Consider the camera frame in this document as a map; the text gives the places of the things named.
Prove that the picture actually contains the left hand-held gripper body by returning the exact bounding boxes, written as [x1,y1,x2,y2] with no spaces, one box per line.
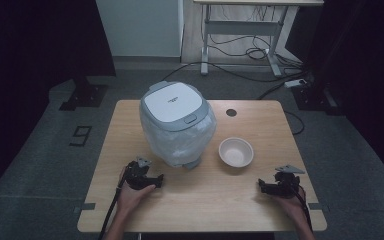
[123,156,153,191]

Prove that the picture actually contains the long black floor cable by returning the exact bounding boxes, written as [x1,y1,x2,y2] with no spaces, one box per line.
[159,61,306,84]

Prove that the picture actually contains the tangle of black cables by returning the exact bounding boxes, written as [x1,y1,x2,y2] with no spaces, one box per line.
[209,6,304,69]

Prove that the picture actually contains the white bowl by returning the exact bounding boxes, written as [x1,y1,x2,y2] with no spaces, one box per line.
[218,137,255,168]

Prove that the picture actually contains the person's left hand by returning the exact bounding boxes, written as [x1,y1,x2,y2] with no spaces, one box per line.
[117,166,157,214]

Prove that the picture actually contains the black curtain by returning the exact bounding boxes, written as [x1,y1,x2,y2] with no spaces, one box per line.
[285,0,384,191]
[0,0,117,204]

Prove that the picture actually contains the white-framed desk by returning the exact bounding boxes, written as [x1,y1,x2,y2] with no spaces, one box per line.
[193,0,325,78]

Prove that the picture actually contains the white wall panel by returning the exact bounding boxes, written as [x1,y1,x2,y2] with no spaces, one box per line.
[95,0,185,58]

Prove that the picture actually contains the person's right hand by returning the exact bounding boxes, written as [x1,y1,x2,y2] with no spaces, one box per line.
[271,186,309,221]

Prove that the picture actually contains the left hand-held gripper black cable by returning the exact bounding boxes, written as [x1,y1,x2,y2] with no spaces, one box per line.
[97,176,128,240]

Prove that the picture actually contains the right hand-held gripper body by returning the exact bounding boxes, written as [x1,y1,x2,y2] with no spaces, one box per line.
[272,164,306,200]

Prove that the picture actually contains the black looped floor cable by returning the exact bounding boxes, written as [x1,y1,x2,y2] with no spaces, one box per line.
[256,81,305,136]

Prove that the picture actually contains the hand-held gripper black cable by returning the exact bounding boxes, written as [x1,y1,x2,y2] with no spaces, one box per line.
[97,176,128,240]
[296,186,314,233]

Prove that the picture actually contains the plastic-wrapped grey white rice cooker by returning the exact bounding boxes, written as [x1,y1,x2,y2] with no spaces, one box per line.
[139,80,218,170]

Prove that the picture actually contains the white power strip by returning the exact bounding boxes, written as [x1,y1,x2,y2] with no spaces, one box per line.
[283,78,308,89]

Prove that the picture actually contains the black stand base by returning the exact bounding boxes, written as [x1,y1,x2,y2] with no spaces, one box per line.
[59,76,109,112]
[292,83,345,116]

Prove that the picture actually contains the right hand-held gripper black cable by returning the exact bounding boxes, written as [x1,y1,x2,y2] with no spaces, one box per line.
[296,186,314,233]

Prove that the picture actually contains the grey tape strip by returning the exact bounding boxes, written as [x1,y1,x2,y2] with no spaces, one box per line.
[308,202,330,213]
[73,202,96,215]

